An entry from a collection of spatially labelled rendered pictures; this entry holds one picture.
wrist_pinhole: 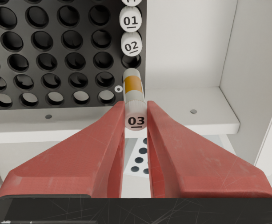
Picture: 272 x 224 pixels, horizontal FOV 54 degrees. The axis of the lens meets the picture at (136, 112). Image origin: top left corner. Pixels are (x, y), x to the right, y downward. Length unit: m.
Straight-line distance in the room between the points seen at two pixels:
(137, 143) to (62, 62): 0.21
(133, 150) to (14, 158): 0.19
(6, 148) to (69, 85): 0.27
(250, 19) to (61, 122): 0.17
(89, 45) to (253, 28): 0.12
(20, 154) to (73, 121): 0.23
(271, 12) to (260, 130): 0.08
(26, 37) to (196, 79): 0.16
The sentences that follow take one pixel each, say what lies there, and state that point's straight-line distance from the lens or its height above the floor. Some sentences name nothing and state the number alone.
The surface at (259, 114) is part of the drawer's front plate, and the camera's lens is 0.21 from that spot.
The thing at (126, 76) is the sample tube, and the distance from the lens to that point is 0.16.
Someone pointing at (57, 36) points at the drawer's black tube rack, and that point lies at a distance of 0.18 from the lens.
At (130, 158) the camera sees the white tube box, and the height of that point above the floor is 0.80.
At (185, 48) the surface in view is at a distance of 0.25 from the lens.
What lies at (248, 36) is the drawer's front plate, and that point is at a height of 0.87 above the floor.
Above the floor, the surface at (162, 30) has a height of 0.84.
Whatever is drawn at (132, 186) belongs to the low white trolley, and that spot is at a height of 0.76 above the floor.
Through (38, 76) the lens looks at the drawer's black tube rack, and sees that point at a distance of 0.19.
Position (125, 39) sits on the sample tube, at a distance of 0.16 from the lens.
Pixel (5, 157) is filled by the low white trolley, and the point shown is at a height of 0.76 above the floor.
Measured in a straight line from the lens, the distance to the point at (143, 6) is 0.17.
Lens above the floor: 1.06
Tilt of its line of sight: 53 degrees down
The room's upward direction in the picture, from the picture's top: 174 degrees clockwise
